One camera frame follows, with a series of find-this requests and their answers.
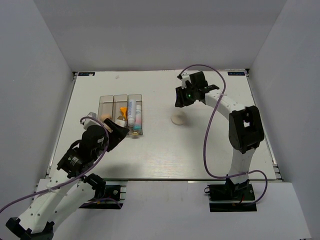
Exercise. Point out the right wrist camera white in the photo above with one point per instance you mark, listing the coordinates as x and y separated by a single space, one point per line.
185 80

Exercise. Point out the middle clear organizer bin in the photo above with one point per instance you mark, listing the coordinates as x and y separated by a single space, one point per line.
118 102

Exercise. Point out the pink teal spray bottle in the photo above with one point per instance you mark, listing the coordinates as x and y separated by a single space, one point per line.
138 119

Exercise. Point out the clear organizer bin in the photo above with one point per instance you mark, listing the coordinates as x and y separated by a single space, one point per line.
106 103
118 102
139 100

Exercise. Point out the right clear organizer bin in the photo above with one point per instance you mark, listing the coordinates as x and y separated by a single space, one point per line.
139 100

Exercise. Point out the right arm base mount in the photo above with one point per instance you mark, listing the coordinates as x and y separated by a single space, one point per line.
228 197

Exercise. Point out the beige makeup sponge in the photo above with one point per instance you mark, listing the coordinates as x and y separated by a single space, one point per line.
105 116

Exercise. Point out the white bottle blue print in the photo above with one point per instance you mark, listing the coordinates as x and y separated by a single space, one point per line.
131 112

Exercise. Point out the white bottle brown cap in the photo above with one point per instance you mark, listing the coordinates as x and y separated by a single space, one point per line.
121 121

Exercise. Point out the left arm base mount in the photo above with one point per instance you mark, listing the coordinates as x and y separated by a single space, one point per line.
112 198

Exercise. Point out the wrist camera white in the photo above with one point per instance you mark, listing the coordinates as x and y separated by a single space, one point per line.
185 80
89 121

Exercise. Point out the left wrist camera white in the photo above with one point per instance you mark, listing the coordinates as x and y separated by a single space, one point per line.
89 121

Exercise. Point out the round white powder puff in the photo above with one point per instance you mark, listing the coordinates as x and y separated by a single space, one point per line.
178 119

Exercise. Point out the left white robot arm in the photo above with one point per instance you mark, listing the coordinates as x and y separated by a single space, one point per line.
73 185

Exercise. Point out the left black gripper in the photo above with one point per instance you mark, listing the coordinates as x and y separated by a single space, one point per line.
117 135

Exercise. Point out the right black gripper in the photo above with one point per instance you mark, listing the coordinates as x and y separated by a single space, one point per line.
180 101

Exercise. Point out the orange tube white cap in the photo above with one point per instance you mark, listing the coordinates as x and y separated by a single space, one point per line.
124 111

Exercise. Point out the left clear organizer bin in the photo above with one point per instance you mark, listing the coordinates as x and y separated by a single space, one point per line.
106 103

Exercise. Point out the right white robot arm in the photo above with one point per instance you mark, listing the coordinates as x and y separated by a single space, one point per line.
245 129

